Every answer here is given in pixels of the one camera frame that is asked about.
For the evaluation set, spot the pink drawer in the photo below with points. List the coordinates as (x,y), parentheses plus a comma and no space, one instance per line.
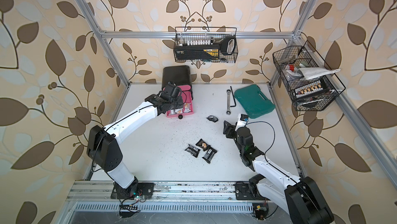
(185,87)
(186,98)

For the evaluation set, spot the green plastic tool case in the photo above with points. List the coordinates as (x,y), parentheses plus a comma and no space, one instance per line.
(254,101)

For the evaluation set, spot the white cookie packet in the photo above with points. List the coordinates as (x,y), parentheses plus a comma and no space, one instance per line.
(179,111)
(187,108)

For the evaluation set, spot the pink top drawer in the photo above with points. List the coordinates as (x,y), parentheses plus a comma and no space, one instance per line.
(185,87)

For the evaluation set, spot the right wire basket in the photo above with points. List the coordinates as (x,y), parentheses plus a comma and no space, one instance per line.
(288,60)

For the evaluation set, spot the black cookie packet orange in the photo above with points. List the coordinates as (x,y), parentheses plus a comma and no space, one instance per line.
(203,145)

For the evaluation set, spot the black drawer cabinet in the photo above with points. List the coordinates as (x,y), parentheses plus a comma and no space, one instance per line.
(180,75)

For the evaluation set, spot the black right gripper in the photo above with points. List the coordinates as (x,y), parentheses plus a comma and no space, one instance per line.
(230,128)

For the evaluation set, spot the small black round object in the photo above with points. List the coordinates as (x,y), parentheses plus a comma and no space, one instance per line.
(212,118)

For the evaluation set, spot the silver ratchet wrench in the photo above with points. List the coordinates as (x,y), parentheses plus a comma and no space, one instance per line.
(228,110)

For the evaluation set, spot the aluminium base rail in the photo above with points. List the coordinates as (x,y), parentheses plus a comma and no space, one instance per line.
(164,191)

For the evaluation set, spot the black yellow tool box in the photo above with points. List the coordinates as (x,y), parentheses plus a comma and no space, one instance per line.
(223,50)

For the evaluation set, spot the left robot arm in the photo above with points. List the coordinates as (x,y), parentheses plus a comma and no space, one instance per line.
(104,142)

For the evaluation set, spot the white paper in basket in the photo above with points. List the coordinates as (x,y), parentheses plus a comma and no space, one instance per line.
(311,73)

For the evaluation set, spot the back wire basket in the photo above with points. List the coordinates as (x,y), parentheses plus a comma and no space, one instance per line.
(202,32)

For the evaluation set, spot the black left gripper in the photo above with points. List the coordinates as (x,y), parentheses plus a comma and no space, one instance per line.
(181,101)

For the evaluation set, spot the wire basket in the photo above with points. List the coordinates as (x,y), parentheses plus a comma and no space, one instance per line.
(202,32)
(288,60)

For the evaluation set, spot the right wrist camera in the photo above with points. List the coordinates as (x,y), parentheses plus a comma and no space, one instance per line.
(242,121)

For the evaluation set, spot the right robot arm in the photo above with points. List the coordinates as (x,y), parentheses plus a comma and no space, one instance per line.
(300,197)

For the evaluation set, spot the drill bit set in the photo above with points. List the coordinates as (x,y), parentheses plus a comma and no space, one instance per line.
(310,90)

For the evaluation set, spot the black hex key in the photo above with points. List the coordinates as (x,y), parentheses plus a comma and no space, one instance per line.
(233,97)

